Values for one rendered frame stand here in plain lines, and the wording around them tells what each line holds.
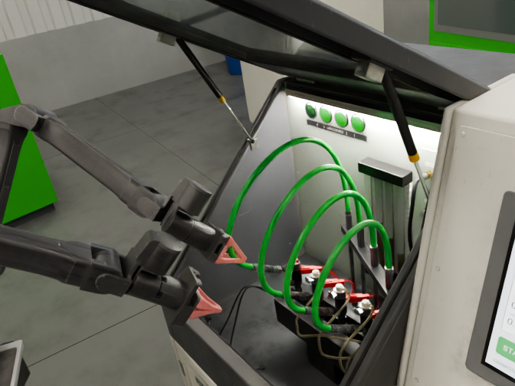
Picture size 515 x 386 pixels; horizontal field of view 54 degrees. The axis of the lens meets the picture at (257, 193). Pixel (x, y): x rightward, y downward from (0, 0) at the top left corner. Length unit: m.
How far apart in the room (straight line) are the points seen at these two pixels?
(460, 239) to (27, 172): 3.78
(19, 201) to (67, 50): 3.48
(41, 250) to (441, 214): 0.69
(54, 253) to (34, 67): 6.63
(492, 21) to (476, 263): 2.91
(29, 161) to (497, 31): 3.49
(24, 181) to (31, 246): 3.52
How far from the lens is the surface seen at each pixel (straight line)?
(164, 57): 7.91
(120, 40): 7.67
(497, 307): 0.96
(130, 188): 1.14
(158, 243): 0.90
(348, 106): 1.32
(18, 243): 0.88
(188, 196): 1.08
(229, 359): 1.31
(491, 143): 0.90
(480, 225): 0.94
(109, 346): 2.95
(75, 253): 0.90
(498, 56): 1.42
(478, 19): 3.84
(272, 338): 1.51
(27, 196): 4.43
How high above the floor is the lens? 1.88
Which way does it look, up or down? 28 degrees down
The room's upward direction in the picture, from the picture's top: 9 degrees counter-clockwise
